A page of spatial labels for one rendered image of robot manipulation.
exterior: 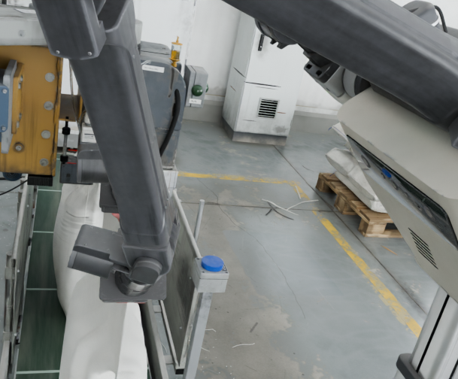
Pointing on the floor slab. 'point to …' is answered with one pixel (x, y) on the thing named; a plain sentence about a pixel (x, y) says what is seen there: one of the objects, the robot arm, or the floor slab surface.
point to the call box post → (197, 335)
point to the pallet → (356, 207)
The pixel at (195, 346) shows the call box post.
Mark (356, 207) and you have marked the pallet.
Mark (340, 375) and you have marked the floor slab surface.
